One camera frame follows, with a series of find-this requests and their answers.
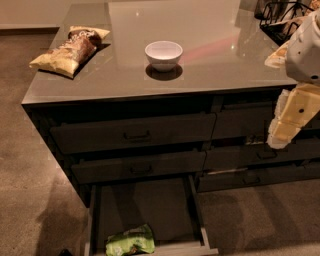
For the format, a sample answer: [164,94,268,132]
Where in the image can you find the bottom right drawer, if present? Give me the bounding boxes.
[197,162,320,192]

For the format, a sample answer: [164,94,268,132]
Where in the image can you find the top right drawer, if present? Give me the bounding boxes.
[211,100,320,140]

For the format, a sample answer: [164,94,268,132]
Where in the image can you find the grey kitchen island counter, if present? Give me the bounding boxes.
[23,0,319,201]

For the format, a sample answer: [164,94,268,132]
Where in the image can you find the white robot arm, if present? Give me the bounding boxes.
[265,10,320,149]

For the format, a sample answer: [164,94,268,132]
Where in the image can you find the green rice chip bag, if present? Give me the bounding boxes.
[106,224,155,256]

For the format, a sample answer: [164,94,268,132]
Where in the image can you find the brown yellow chip bag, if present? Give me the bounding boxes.
[29,26,110,78]

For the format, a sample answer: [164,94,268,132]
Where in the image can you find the open bottom left drawer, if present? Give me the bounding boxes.
[84,175,218,256]

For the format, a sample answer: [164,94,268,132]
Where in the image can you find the middle right drawer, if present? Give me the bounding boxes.
[204,138,320,170]

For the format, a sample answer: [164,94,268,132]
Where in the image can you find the black wire basket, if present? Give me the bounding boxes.
[259,0,319,46]

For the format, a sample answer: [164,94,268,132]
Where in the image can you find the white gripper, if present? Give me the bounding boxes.
[267,83,320,149]

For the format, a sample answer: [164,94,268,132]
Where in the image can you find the top left drawer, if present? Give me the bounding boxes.
[50,113,216,154]

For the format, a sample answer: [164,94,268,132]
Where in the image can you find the middle left drawer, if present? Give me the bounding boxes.
[71,151,206,184]

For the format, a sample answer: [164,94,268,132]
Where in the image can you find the white ceramic bowl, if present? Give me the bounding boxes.
[145,41,183,72]

